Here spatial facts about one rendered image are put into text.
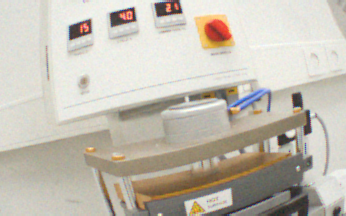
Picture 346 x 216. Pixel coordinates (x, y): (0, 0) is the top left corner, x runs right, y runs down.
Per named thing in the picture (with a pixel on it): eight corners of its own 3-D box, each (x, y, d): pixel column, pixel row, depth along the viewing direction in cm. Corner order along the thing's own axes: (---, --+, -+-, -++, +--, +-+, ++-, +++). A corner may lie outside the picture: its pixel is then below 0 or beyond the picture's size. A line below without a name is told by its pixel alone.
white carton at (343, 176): (277, 227, 147) (278, 202, 146) (334, 193, 157) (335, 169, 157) (302, 226, 136) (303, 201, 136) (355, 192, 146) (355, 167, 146)
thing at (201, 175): (121, 207, 104) (102, 146, 103) (258, 172, 111) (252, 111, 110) (159, 222, 87) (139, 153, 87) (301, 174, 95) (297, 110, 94)
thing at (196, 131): (92, 203, 109) (69, 123, 108) (269, 161, 119) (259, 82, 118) (135, 226, 86) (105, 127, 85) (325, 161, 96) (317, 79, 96)
